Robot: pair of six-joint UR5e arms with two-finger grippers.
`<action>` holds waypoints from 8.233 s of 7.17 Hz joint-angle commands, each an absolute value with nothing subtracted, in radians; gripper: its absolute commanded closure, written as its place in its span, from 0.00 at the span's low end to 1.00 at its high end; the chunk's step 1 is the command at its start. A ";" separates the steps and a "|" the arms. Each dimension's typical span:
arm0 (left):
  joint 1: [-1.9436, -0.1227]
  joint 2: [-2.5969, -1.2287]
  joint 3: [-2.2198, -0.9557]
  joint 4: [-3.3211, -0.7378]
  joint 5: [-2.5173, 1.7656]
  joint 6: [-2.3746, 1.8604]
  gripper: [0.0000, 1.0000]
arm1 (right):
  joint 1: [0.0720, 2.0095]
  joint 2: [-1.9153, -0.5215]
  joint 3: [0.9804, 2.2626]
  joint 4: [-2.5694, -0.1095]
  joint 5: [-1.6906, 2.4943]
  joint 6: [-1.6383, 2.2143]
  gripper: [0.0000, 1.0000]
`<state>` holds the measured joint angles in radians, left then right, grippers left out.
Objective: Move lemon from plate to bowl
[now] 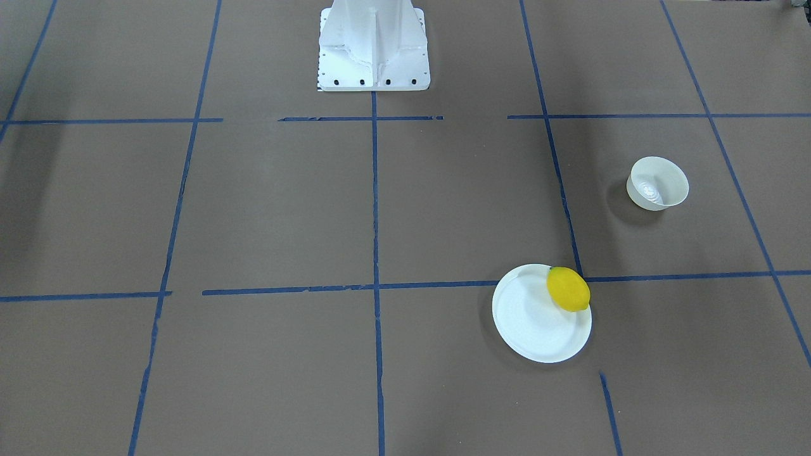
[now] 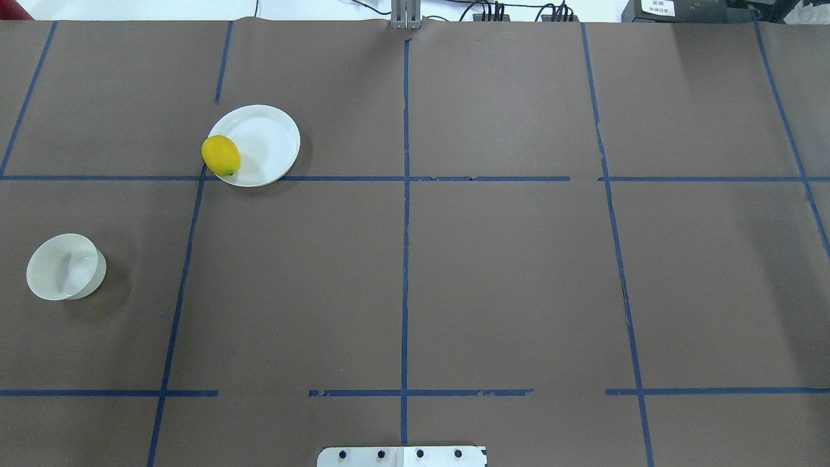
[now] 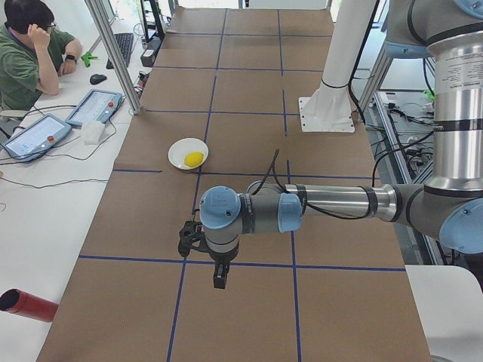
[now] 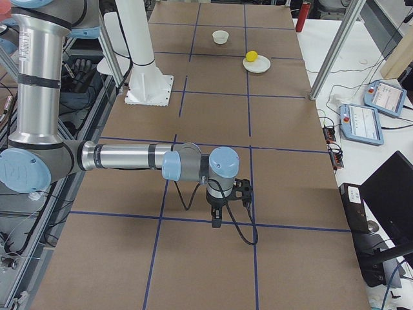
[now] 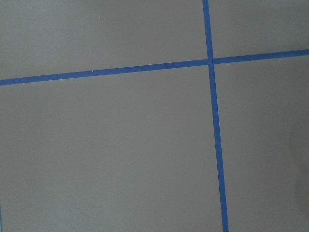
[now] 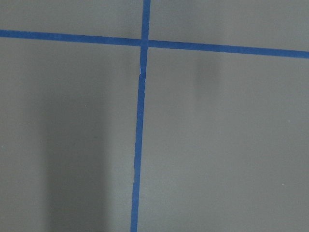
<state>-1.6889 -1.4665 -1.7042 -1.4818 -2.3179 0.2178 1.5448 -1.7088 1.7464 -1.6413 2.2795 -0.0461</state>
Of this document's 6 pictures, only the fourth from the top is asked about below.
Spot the yellow lemon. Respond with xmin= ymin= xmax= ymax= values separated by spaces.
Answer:
xmin=245 ymin=50 xmax=258 ymax=63

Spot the white plate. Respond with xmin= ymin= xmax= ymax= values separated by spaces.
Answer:
xmin=243 ymin=55 xmax=271 ymax=74

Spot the white bowl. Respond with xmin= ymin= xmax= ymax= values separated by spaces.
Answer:
xmin=212 ymin=30 xmax=229 ymax=45

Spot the lower orange circuit board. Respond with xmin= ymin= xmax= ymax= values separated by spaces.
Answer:
xmin=328 ymin=147 xmax=344 ymax=171

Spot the orange circuit board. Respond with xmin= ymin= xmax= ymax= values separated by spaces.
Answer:
xmin=328 ymin=147 xmax=344 ymax=171
xmin=322 ymin=126 xmax=336 ymax=144

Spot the upper orange circuit board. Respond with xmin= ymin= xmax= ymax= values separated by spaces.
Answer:
xmin=322 ymin=126 xmax=336 ymax=144

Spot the black computer box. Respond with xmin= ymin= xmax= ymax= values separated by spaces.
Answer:
xmin=339 ymin=183 xmax=402 ymax=288

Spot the near blue teach pendant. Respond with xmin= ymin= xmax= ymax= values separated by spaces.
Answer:
xmin=339 ymin=104 xmax=384 ymax=146

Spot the blue teach pendant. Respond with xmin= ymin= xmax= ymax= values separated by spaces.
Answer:
xmin=339 ymin=104 xmax=384 ymax=146
xmin=364 ymin=80 xmax=407 ymax=118

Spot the black monitor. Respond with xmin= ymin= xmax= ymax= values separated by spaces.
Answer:
xmin=357 ymin=150 xmax=412 ymax=268

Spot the far blue teach pendant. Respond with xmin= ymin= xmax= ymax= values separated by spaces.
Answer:
xmin=364 ymin=80 xmax=407 ymax=118

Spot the red cylinder bottle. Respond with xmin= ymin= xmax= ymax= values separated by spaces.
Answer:
xmin=295 ymin=1 xmax=311 ymax=33

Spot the wooden board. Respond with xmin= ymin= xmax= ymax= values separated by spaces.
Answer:
xmin=380 ymin=28 xmax=413 ymax=79

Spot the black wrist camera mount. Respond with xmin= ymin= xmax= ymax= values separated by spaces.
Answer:
xmin=228 ymin=178 xmax=253 ymax=211

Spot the white camera stand post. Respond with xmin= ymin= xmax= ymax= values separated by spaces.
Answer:
xmin=116 ymin=0 xmax=174 ymax=107

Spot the left aluminium frame rail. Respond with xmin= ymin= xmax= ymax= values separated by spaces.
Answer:
xmin=1 ymin=76 xmax=116 ymax=309

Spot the aluminium frame post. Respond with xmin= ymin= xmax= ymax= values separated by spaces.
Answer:
xmin=309 ymin=0 xmax=366 ymax=100

